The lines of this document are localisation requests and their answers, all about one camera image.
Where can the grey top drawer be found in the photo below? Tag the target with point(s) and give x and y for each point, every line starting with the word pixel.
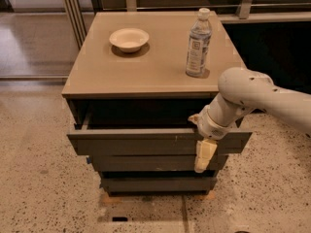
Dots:
pixel 130 141

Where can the clear plastic water bottle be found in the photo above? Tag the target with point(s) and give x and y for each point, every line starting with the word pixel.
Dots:
pixel 199 40

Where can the grey drawer cabinet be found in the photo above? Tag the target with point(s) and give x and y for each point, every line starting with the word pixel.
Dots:
pixel 149 88

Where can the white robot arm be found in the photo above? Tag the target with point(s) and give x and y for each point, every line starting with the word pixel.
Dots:
pixel 240 92

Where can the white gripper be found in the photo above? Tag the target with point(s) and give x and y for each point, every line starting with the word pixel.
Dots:
pixel 210 127

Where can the grey drawer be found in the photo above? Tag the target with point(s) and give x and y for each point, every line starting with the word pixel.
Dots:
pixel 130 141
pixel 158 185
pixel 140 163

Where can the grey middle drawer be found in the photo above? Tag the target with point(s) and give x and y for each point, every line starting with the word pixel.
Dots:
pixel 140 163

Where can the metal railing frame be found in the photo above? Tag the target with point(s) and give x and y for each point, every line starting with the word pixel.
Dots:
pixel 230 11

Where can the grey bottom drawer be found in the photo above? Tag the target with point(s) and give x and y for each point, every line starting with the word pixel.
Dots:
pixel 158 185

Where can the white ceramic bowl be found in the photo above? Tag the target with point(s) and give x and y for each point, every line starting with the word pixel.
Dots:
pixel 129 40

